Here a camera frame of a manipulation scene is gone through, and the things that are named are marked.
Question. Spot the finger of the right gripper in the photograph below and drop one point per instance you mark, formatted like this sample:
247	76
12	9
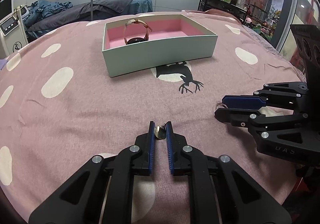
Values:
288	137
288	95

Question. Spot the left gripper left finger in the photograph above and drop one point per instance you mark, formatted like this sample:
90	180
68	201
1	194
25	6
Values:
101	191

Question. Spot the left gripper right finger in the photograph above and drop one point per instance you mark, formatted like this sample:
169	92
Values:
220	190

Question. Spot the gold heart earring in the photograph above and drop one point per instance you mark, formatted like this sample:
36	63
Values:
160	131

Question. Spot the silver bangle with charm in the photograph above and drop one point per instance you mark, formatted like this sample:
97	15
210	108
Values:
220	105

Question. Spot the black trolley rack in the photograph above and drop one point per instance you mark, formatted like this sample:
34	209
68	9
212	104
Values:
219	7

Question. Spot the pink polka dot bedsheet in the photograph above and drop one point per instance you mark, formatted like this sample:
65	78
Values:
59	106

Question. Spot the mint box pink lining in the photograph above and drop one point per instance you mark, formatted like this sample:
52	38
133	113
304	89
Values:
174	38

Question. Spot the purple floral cloth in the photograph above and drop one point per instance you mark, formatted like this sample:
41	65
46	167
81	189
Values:
3	63

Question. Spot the white beauty machine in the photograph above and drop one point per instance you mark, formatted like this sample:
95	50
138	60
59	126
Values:
13	36

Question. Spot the blue massage bed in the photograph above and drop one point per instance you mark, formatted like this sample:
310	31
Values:
87	11

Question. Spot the dark grey blanket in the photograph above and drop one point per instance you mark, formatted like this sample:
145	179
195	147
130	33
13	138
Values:
87	10

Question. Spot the crumpled blue duvet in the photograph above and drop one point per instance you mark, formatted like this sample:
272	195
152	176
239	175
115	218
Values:
42	9

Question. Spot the wristwatch with leather strap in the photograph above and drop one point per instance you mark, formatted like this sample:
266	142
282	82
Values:
136	31

